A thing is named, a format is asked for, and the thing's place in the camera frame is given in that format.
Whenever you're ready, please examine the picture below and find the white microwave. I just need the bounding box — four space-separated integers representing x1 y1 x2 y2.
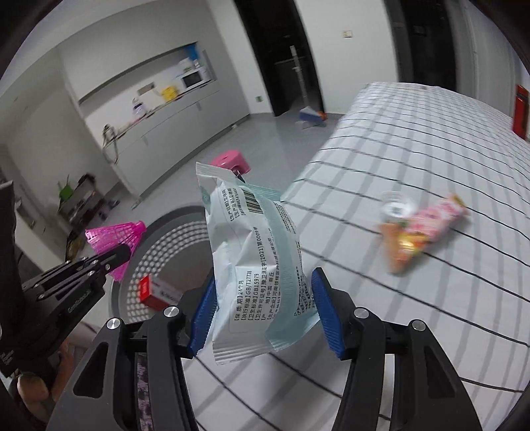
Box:
180 66 210 92

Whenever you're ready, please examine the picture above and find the yellow box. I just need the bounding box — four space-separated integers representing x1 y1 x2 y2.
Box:
161 85 179 102

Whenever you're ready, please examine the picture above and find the red thermos bottle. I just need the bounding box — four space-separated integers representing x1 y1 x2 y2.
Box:
512 85 529 139

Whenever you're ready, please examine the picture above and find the grey perforated laundry basket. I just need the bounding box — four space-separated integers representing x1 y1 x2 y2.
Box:
110 205 213 323

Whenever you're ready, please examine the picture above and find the pink plastic stool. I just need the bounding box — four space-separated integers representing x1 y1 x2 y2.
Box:
210 150 251 174

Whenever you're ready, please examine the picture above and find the pink plastic shuttlecock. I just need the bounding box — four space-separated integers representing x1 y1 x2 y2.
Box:
84 222 146 282

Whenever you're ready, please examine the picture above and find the broom with dustpan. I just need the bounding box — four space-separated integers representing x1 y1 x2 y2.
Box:
290 45 326 129

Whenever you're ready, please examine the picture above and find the white plastic lid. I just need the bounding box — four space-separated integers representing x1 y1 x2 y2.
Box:
380 191 418 223

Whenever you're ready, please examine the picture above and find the shoe rack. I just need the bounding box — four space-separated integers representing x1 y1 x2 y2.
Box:
58 173 105 228

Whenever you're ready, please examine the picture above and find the red cardboard box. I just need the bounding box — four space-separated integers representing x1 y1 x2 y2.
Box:
138 274 183 311

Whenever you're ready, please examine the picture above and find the grey cabinet counter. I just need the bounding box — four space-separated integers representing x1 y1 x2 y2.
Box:
82 80 249 196

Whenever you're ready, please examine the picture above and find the left hand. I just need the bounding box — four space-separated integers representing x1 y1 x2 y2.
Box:
9 340 85 430

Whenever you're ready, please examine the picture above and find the pink snack wrapper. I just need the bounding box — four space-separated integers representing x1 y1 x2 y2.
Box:
379 195 468 274

